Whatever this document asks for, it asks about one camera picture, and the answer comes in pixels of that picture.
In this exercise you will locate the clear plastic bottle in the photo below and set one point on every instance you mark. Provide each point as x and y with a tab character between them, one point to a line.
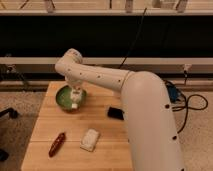
76	97

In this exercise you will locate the green ceramic bowl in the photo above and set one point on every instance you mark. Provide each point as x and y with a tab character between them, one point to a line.
63	99

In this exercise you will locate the black rectangular sponge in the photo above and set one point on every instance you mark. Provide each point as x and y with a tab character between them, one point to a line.
115	113

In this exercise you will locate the blue power adapter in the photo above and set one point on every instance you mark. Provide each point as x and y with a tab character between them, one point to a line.
173	93

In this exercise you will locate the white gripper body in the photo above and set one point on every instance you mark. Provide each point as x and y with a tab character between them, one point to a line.
74	83

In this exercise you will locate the red brown sausage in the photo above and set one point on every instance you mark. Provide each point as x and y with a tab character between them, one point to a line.
57	144

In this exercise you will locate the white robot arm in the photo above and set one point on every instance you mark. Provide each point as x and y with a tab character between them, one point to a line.
148	115

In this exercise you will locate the white rectangular packet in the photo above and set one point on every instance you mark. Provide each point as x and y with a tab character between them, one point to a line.
89	140

